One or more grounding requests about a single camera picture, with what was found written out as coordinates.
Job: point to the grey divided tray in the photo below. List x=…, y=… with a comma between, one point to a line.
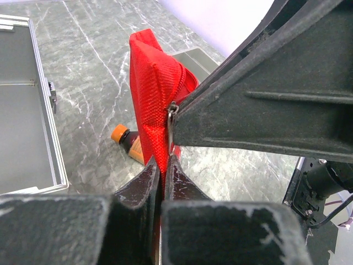
x=197, y=61

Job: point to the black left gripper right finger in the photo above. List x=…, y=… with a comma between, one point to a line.
x=197, y=230

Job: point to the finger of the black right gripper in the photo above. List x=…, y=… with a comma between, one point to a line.
x=287, y=89

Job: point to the red first aid pouch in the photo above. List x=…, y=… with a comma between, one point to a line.
x=156, y=80

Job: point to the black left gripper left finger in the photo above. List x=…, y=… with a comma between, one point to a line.
x=122, y=228

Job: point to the grey metal case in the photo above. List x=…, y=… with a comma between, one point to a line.
x=31, y=157

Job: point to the brown medicine bottle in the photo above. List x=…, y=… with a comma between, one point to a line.
x=130, y=141

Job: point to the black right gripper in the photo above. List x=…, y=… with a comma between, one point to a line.
x=313, y=181

